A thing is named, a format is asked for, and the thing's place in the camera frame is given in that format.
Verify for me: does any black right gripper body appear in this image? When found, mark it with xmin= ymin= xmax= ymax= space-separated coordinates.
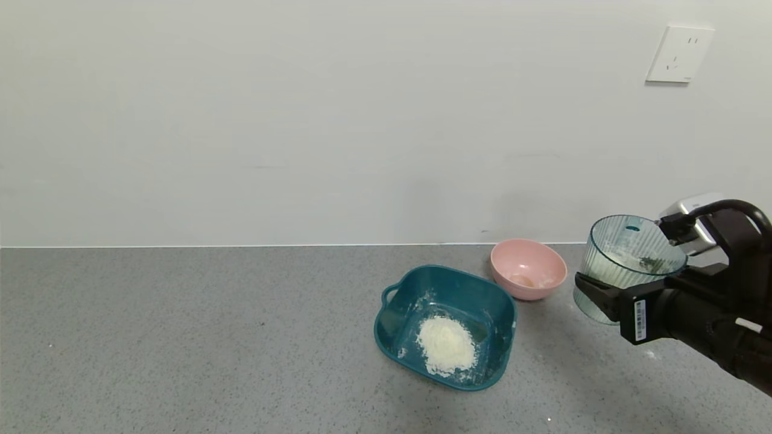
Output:
xmin=619 ymin=278 xmax=717 ymax=345

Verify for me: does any clear ribbed cup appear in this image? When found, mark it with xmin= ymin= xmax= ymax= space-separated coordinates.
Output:
xmin=573 ymin=215 xmax=688 ymax=326

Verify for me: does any white powder heap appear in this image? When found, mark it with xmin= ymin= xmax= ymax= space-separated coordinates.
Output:
xmin=416 ymin=315 xmax=477 ymax=377

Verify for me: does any pink bowl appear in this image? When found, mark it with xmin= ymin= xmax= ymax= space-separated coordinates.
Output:
xmin=490 ymin=238 xmax=568 ymax=301

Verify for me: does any teal plastic tub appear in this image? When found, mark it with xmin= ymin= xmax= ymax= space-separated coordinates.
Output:
xmin=373 ymin=264 xmax=518 ymax=392

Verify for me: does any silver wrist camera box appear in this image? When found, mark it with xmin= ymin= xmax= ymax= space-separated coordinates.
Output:
xmin=657 ymin=193 xmax=724 ymax=256

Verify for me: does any black camera cable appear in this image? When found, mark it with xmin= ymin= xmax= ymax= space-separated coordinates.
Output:
xmin=659 ymin=199 xmax=772 ymax=245

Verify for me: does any white wall outlet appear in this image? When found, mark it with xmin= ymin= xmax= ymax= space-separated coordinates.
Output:
xmin=645 ymin=24 xmax=716 ymax=84

